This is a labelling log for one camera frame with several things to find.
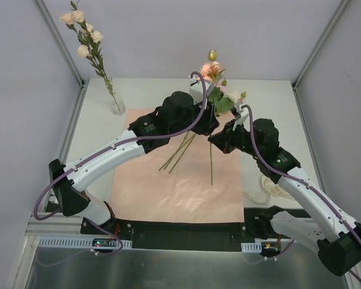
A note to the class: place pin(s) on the aluminium frame post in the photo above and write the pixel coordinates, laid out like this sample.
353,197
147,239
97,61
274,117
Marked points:
327,31
56,36

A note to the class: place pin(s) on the front aluminium rail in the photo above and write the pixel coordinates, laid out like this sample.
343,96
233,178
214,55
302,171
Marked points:
57,225

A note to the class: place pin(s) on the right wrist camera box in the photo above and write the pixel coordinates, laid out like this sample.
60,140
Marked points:
240,114

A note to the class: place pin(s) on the pink artificial flower bouquet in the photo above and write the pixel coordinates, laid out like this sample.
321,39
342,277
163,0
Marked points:
220,101

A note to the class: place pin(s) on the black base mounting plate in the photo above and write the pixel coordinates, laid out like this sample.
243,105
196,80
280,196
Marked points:
214,237

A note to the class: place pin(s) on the pink wrapping paper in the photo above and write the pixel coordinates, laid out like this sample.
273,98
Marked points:
187,181

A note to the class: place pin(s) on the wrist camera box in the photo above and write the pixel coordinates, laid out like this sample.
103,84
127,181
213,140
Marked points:
196,89
240,114

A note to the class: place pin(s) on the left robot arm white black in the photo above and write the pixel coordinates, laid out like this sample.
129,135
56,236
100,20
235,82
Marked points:
70,181

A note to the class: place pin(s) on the left aluminium frame post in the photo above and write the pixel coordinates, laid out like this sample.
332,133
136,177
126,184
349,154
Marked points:
56,36

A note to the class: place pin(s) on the left white cable duct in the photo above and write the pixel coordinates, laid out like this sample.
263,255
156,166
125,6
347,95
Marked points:
84,243

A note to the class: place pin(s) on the clear glass vase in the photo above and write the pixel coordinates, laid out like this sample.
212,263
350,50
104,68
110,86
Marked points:
118,106

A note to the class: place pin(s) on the shiny metal front panel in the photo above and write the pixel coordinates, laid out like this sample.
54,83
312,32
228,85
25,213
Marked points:
71,268

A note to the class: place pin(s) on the cream ribbon gold lettering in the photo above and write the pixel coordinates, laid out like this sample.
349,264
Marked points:
268,189

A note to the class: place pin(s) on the right aluminium frame post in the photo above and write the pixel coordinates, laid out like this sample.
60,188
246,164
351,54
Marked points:
327,31

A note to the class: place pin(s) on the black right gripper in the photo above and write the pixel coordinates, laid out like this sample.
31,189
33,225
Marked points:
225,139

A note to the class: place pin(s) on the white cable duct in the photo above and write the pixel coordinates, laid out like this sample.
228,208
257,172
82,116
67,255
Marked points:
84,243
259,246

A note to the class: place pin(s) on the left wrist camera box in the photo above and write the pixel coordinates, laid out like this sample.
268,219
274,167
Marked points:
196,89

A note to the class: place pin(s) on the right white cable duct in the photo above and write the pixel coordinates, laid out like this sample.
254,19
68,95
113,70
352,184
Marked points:
259,246

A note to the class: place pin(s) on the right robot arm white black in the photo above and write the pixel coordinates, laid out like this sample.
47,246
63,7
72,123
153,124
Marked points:
334,235

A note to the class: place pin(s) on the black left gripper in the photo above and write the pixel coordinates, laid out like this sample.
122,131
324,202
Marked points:
207,123

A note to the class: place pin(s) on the peach flower stem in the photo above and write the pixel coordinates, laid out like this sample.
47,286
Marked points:
88,38

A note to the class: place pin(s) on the pink rose stem with bud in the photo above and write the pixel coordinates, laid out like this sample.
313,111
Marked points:
212,71

